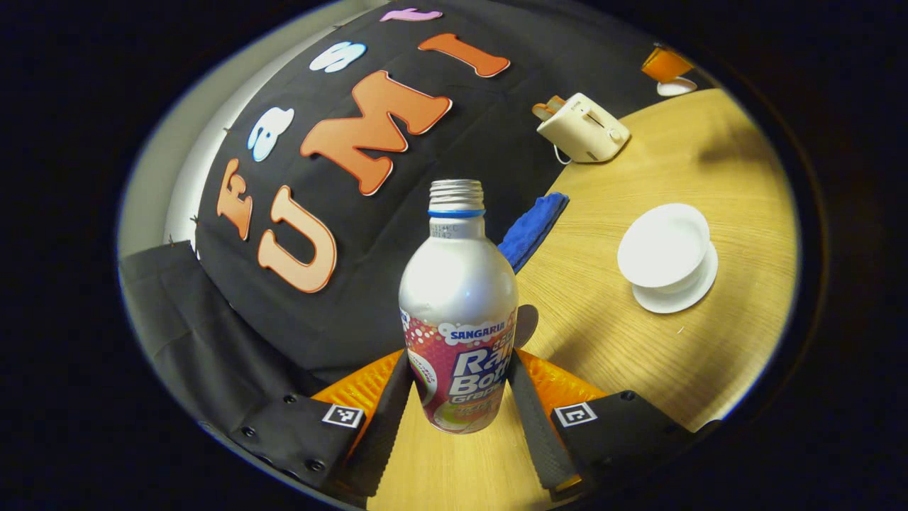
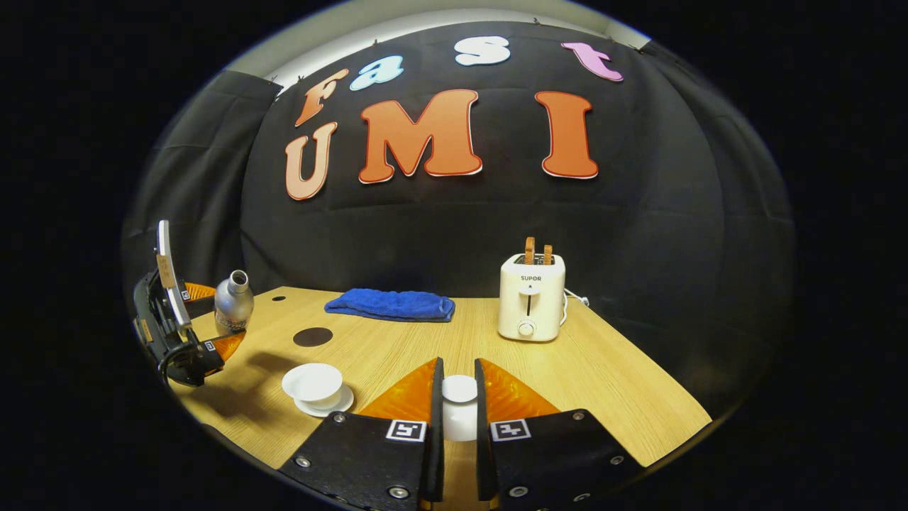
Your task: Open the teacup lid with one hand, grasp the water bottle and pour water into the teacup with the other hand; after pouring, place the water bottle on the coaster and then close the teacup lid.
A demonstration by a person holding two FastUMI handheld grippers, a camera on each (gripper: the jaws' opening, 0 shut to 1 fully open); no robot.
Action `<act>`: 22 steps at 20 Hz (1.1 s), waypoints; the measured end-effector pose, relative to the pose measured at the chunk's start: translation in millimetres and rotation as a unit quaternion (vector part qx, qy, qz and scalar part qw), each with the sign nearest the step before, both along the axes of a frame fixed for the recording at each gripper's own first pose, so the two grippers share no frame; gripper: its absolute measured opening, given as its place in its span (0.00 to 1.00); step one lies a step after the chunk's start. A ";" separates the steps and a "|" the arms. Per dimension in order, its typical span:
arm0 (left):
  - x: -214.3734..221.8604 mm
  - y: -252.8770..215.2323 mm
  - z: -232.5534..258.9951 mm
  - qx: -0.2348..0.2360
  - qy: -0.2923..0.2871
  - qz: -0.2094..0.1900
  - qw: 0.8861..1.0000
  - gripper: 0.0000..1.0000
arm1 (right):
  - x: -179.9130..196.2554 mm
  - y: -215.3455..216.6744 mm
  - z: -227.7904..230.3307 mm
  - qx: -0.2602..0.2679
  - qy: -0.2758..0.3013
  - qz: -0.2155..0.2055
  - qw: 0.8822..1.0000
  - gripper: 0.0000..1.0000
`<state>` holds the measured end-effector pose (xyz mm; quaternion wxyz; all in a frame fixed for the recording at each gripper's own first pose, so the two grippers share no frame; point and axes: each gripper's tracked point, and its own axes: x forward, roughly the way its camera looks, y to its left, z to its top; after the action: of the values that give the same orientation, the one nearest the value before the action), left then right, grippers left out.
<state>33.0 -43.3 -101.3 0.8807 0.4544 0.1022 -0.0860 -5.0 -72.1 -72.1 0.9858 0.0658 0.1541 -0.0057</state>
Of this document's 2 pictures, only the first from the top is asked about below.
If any white saucer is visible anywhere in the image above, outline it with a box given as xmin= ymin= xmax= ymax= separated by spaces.
xmin=631 ymin=241 xmax=719 ymax=315

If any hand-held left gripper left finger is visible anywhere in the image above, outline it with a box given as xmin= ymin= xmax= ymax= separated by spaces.
xmin=202 ymin=348 xmax=416 ymax=509

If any white toaster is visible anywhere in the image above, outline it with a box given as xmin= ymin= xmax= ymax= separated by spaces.
xmin=536 ymin=92 xmax=631 ymax=165

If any blue towel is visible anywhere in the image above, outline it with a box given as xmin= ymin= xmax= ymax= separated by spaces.
xmin=497 ymin=192 xmax=570 ymax=275

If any silver water bottle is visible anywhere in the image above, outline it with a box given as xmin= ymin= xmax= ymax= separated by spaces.
xmin=398 ymin=179 xmax=520 ymax=435

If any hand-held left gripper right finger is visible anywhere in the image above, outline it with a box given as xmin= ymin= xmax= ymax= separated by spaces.
xmin=505 ymin=348 xmax=723 ymax=502

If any white teacup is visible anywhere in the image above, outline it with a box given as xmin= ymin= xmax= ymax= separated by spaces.
xmin=616 ymin=203 xmax=712 ymax=295

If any dark round coaster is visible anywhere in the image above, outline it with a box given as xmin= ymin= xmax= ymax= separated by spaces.
xmin=514 ymin=304 xmax=540 ymax=349

